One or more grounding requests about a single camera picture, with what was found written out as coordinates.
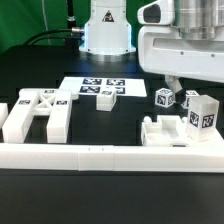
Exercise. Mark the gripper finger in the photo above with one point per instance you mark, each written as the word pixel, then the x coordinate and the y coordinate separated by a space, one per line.
pixel 173 84

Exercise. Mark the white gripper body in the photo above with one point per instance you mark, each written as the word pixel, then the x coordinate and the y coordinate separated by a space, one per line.
pixel 183 38

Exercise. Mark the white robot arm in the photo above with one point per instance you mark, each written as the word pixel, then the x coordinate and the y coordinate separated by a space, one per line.
pixel 107 33

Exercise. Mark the white U-shaped fence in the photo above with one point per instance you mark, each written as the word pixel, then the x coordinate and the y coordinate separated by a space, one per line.
pixel 112 158

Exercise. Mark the white chair seat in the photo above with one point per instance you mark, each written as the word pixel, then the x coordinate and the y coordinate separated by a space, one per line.
pixel 166 131

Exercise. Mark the white chair back frame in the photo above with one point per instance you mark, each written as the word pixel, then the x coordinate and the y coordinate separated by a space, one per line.
pixel 54 103

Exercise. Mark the white block at left edge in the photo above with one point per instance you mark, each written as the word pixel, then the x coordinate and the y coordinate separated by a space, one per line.
pixel 3 113

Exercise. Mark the white marker sheet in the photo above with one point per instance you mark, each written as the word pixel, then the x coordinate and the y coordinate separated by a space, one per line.
pixel 93 86

